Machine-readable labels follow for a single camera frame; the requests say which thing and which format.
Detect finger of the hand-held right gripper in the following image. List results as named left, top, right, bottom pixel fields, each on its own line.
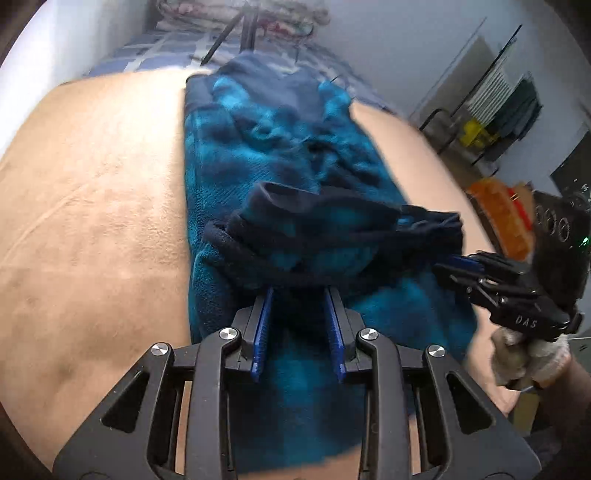
left=444, top=251, right=534, bottom=278
left=433, top=264, right=525, bottom=309

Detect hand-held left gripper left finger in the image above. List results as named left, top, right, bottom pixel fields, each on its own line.
left=53, top=288, right=278, bottom=480

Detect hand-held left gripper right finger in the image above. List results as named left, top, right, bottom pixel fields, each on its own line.
left=323, top=286, right=542, bottom=480

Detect blue plaid fleece garment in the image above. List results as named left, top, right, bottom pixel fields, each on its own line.
left=182, top=53, right=481, bottom=476

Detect person's right forearm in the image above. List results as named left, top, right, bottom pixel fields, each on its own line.
left=526, top=355, right=591, bottom=467

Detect hanging grey clothes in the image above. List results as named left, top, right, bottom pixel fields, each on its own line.
left=489, top=78, right=544, bottom=140

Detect clothes drying rack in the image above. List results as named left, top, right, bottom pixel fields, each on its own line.
left=455, top=25, right=546, bottom=145

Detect person's right hand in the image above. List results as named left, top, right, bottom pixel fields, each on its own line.
left=490, top=323, right=574, bottom=389

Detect orange plastic box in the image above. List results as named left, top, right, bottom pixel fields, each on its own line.
left=466, top=178, right=537, bottom=260

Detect black case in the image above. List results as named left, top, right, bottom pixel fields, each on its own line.
left=549, top=138, right=591, bottom=195

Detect yellow plastic bin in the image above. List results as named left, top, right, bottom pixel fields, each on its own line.
left=457, top=118, right=500, bottom=149

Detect tan blanket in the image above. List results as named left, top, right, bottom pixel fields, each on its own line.
left=0, top=69, right=522, bottom=480

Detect blue checked bedsheet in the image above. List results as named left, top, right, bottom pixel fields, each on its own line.
left=83, top=28, right=407, bottom=117

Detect black tripod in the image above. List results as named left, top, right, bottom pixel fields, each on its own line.
left=201, top=8, right=262, bottom=64

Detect folded floral quilt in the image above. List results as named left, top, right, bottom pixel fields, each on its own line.
left=154, top=0, right=333, bottom=38

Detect black metal chair frame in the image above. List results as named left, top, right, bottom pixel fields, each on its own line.
left=419, top=108, right=463, bottom=154

